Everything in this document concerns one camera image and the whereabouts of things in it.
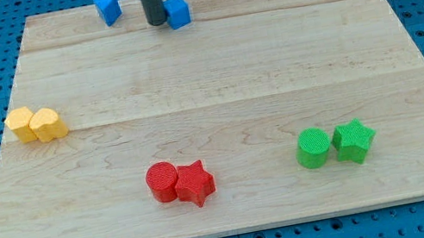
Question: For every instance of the red star block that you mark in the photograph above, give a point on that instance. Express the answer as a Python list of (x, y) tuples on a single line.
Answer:
[(194, 183)]

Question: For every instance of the red cylinder block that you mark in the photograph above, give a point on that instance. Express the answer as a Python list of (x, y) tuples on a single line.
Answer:
[(161, 179)]

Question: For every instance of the light wooden board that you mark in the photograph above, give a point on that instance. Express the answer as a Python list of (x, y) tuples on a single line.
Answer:
[(233, 89)]

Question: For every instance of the green cylinder block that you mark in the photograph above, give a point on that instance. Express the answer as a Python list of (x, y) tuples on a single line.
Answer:
[(312, 148)]

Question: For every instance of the blue cube block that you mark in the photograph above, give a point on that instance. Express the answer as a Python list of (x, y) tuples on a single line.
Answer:
[(177, 12)]

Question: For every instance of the green star block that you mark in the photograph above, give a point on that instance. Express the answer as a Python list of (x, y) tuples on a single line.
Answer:
[(352, 141)]

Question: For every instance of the blue triangular prism block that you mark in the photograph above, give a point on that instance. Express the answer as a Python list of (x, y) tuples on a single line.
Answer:
[(109, 10)]

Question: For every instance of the yellow heart block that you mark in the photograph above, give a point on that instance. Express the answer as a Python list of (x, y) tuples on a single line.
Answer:
[(47, 125)]

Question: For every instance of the yellow hexagon block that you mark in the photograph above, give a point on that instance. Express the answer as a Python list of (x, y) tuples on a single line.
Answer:
[(18, 121)]

